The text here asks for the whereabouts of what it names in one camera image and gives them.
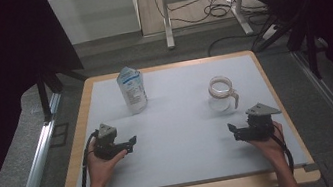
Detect white cabinet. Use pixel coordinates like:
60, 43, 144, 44
47, 0, 143, 48

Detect black stand legs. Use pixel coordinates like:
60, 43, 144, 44
33, 63, 94, 123
246, 8, 326, 90

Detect white power strip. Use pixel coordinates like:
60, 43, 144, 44
259, 23, 280, 42

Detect person's right hand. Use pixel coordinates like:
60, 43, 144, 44
245, 120, 289, 166

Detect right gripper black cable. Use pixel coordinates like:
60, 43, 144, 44
269, 121, 296, 176

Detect clear plastic water bottle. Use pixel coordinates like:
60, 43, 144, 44
114, 64, 151, 118

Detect black floor bracket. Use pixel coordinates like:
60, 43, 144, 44
47, 122, 73, 148

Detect long black floor cable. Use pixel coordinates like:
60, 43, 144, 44
206, 30, 262, 57

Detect coiled black floor cables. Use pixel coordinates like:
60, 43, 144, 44
202, 1, 231, 22

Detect person's left hand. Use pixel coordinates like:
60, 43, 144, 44
83, 134, 133, 187

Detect grey table mat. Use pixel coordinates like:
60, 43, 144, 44
56, 47, 310, 187

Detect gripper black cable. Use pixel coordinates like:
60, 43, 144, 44
71, 129, 107, 187
269, 121, 296, 176

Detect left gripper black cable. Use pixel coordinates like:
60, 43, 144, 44
71, 129, 107, 187

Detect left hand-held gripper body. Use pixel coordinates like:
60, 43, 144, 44
89, 119, 132, 162

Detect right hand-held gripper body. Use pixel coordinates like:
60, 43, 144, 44
241, 99, 287, 144

